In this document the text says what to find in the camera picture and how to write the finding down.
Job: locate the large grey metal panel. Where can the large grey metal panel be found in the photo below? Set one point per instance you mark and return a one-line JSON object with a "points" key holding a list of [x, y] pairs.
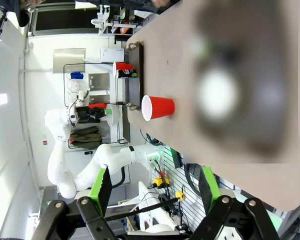
{"points": [[68, 60]]}

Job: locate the white box appliance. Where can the white box appliance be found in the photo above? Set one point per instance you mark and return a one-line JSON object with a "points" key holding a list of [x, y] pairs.
{"points": [[112, 55]]}

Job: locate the thin black rod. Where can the thin black rod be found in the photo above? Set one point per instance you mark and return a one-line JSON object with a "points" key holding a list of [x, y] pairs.
{"points": [[145, 208]]}

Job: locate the brown plastic tray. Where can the brown plastic tray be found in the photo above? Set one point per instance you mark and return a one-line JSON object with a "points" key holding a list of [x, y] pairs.
{"points": [[135, 87], [265, 100]]}

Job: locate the blue plastic object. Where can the blue plastic object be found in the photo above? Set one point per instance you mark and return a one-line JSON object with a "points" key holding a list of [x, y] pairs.
{"points": [[77, 75]]}

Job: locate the black green finger of the left gripper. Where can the black green finger of the left gripper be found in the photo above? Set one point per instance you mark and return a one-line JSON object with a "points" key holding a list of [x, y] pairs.
{"points": [[107, 111]]}

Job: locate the person in dark patchwork shirt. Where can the person in dark patchwork shirt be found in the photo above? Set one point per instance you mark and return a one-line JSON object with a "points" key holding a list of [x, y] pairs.
{"points": [[130, 2]]}

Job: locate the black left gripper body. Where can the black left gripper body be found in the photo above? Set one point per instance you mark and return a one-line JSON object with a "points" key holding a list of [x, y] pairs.
{"points": [[86, 115]]}

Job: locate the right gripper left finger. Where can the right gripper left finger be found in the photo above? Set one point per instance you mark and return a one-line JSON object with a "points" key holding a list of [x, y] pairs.
{"points": [[100, 195]]}

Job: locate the black Pepsi can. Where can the black Pepsi can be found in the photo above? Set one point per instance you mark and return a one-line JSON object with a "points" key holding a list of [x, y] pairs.
{"points": [[126, 73]]}

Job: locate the small grey metal panel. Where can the small grey metal panel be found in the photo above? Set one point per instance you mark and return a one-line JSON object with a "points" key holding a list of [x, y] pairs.
{"points": [[98, 81]]}

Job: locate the red plastic cup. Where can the red plastic cup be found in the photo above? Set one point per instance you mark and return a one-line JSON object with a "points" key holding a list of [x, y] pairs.
{"points": [[123, 65], [160, 107]]}

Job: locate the narrow grey metal panel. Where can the narrow grey metal panel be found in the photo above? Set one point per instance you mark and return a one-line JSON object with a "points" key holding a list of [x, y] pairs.
{"points": [[98, 99]]}

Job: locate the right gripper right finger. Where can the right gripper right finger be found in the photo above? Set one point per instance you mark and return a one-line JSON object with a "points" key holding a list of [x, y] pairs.
{"points": [[210, 192]]}

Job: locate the black drink can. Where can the black drink can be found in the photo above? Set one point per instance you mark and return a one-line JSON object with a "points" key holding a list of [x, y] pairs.
{"points": [[227, 51]]}

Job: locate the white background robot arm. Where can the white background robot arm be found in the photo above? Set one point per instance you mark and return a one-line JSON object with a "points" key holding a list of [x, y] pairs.
{"points": [[100, 21]]}

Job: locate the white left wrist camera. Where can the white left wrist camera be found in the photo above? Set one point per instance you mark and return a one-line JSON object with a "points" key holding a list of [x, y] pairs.
{"points": [[80, 96]]}

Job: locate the white slatted wall panel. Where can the white slatted wall panel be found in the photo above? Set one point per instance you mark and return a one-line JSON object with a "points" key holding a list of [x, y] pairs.
{"points": [[190, 210]]}

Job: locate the white bowl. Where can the white bowl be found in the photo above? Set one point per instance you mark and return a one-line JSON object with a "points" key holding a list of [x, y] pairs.
{"points": [[217, 95], [115, 116]]}

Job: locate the olive green jacket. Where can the olive green jacket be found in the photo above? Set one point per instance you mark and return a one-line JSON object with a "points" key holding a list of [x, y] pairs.
{"points": [[86, 137]]}

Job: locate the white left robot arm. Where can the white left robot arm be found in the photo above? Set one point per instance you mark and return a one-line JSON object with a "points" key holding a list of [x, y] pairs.
{"points": [[60, 162]]}

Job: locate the black metal frame rack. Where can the black metal frame rack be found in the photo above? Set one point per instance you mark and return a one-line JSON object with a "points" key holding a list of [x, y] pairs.
{"points": [[64, 87]]}

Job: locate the person's left hand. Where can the person's left hand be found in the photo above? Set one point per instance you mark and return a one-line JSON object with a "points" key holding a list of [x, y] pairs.
{"points": [[162, 2]]}

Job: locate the red clamp object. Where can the red clamp object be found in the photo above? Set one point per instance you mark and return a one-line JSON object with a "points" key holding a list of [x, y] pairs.
{"points": [[97, 105]]}

